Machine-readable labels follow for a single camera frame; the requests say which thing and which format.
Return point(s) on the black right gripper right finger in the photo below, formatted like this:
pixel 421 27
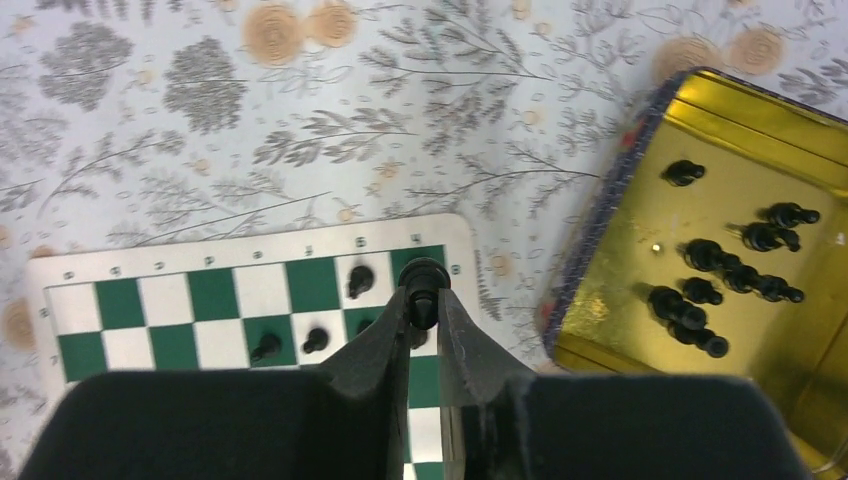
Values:
pixel 502 420

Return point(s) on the black rook piece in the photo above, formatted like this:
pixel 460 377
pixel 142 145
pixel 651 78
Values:
pixel 423 278

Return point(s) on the black knight piece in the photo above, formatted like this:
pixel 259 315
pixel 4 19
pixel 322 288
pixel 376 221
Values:
pixel 361 279

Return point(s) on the black bishop piece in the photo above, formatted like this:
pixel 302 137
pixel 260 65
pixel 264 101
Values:
pixel 705 340

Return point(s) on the black piece in tin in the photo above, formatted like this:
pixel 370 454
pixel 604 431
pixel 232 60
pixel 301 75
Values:
pixel 789 215
pixel 765 237
pixel 668 304
pixel 745 279
pixel 708 256
pixel 683 172
pixel 701 291

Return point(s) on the green white chess board mat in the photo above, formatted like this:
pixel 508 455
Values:
pixel 204 306

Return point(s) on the black pawn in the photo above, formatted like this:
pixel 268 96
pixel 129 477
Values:
pixel 317 340
pixel 269 346

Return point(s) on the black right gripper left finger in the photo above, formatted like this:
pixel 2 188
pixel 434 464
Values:
pixel 344 418

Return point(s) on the gold tin right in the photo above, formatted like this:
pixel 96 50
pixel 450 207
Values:
pixel 759 149

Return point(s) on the floral tablecloth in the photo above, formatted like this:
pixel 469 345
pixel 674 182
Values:
pixel 135 123

